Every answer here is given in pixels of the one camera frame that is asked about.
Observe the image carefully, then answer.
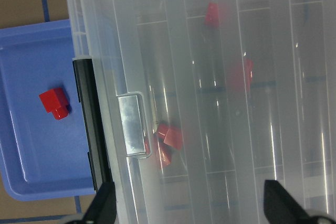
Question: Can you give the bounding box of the red block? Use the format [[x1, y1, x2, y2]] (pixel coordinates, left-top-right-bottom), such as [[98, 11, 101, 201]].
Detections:
[[39, 88, 69, 120], [227, 58, 254, 93], [156, 123, 183, 150], [205, 2, 219, 28]]

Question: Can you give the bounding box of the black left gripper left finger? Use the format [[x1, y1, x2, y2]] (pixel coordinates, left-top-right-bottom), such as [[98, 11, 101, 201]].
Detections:
[[61, 182, 117, 223]]

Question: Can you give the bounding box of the blue plastic tray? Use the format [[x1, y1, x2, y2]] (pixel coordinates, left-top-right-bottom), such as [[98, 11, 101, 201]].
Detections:
[[1, 20, 94, 201]]

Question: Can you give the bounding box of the black box latch handle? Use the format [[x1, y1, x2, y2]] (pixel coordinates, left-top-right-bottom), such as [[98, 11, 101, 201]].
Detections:
[[72, 59, 112, 190]]

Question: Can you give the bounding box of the clear plastic box lid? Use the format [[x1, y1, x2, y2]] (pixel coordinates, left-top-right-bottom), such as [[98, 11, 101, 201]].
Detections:
[[67, 0, 335, 223]]

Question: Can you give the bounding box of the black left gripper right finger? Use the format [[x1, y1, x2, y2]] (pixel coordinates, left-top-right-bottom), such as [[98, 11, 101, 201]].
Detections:
[[263, 180, 335, 223]]

